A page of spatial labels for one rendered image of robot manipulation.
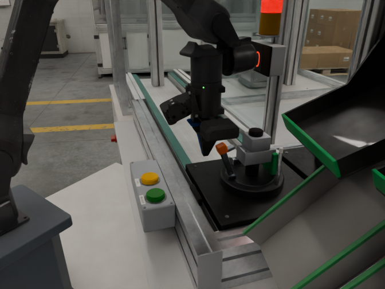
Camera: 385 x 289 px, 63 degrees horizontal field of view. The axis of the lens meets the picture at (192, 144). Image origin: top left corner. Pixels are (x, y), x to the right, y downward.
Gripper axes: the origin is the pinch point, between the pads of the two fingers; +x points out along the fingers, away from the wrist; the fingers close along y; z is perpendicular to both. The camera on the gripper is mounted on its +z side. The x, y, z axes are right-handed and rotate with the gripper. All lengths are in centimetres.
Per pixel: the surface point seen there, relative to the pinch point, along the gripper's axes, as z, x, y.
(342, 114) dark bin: -9.6, -12.7, 24.0
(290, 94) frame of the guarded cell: -74, 21, -82
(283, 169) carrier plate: -21.0, 11.9, -2.8
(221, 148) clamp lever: -3.2, 2.0, 0.9
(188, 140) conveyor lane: -6.6, 17.2, -36.6
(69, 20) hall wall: 77, 31, -814
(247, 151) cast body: -8.9, 3.3, 1.2
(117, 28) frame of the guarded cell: 10, -14, -82
